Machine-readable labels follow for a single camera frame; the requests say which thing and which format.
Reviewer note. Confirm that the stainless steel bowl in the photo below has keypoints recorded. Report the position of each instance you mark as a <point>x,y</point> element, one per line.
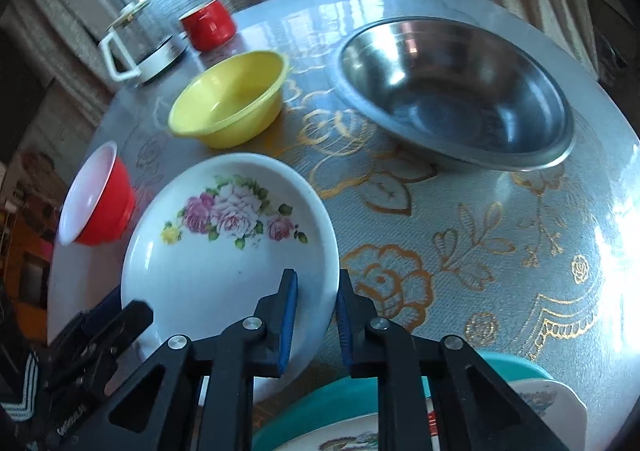
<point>457,93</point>

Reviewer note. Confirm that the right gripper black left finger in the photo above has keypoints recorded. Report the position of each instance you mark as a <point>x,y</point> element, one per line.
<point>199,394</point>

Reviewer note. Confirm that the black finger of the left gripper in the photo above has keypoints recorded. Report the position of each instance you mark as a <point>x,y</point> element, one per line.
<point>82,361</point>
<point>106,310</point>

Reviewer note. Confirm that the red ceramic mug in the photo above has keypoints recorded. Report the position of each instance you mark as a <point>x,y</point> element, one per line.
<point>208,26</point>

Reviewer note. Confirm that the yellow plastic bowl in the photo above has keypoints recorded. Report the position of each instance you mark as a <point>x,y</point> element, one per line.
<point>233,101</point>

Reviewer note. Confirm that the wooden shelf cabinet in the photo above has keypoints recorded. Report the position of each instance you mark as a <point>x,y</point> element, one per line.
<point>31,200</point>

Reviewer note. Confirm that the small white floral plate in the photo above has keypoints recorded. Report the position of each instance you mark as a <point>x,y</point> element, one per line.
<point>217,239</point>

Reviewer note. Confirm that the beige left curtain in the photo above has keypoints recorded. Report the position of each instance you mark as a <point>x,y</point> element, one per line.
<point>60,39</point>

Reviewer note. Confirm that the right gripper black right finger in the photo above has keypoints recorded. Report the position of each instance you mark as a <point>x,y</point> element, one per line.
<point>433,394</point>

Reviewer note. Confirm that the red plastic bowl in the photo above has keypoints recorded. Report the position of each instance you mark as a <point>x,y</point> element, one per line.
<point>100,202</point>

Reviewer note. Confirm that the teal plastic plate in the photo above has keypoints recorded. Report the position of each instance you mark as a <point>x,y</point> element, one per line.
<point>340,416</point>

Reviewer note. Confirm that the white glass electric kettle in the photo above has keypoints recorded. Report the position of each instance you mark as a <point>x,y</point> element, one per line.
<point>137,48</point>

